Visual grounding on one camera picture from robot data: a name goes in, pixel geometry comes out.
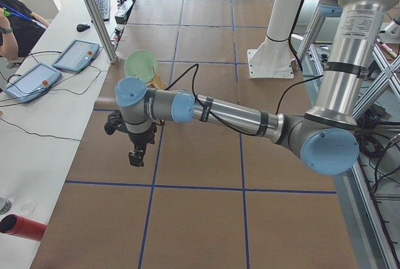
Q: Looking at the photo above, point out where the aluminium frame post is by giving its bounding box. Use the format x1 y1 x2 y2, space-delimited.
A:
84 0 119 64

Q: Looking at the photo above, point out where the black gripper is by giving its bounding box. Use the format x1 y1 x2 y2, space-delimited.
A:
127 124 156 167

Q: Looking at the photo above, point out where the person in black shirt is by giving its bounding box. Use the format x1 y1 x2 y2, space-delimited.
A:
1 0 49 60

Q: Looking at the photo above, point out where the light green plate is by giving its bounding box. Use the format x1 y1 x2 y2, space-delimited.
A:
124 50 158 83

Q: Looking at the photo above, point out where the black computer mouse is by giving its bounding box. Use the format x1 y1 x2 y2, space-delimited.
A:
76 23 91 33

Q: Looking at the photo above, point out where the red bottle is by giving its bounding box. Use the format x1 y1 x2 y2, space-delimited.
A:
1 214 47 241

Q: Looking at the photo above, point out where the teach pendant tablet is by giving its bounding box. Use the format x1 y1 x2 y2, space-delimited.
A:
4 63 61 103
52 39 100 73

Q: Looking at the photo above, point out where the near teach pendant tablet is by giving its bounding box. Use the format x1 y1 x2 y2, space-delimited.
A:
4 63 61 103

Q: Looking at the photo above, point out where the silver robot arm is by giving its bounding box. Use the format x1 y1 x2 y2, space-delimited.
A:
108 0 399 175

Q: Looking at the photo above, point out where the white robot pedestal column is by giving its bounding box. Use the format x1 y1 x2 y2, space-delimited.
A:
247 0 302 79

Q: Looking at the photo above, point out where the black camera cable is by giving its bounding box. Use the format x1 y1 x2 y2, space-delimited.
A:
165 0 326 137

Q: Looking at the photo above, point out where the far teach pendant tablet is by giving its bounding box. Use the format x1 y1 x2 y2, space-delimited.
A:
52 39 100 73

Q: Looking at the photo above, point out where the clear plastic lid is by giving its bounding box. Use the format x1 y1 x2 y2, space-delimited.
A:
20 200 37 216

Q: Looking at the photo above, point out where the black keyboard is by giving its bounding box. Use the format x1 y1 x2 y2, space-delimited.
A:
94 0 111 21

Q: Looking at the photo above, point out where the wooden plate rack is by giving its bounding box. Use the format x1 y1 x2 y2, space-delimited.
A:
146 66 166 90

